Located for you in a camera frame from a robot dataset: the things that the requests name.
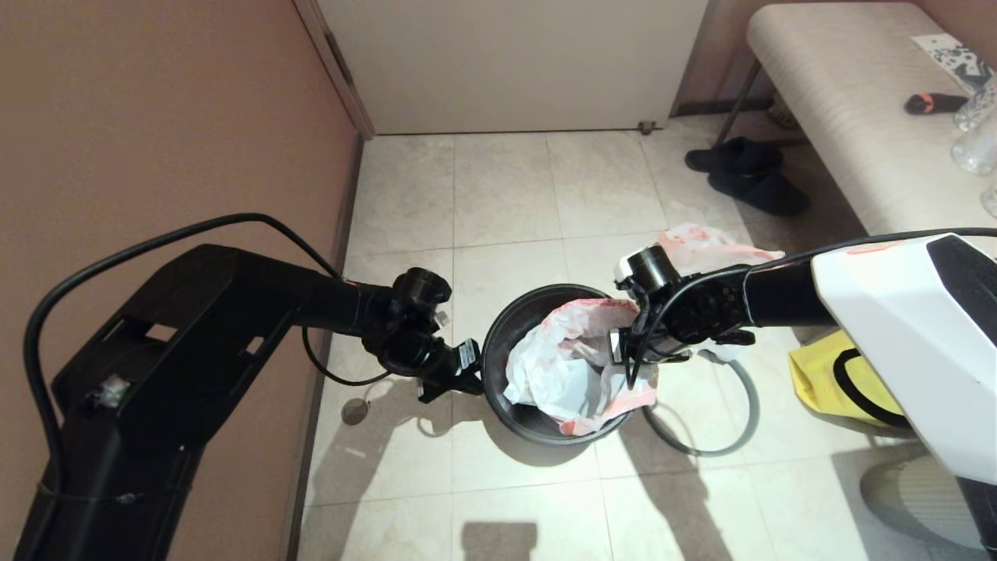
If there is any grey bin retaining ring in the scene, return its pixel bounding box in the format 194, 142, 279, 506
643, 349, 761, 458

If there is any black round trash bin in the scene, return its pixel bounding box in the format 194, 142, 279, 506
481, 284, 636, 446

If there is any yellow fabric bag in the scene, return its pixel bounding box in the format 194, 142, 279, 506
788, 329, 912, 429

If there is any dark blue slipper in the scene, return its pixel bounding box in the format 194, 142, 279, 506
707, 169, 812, 217
685, 137, 784, 174

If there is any beige wood-grain table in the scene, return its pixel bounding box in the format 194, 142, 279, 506
713, 2, 997, 238

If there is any white door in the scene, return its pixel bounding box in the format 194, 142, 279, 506
318, 0, 710, 136

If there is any beige ribbed round stool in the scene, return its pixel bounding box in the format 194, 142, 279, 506
859, 456, 986, 550

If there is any black-and-white printed paper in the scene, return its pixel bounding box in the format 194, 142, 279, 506
912, 33, 995, 94

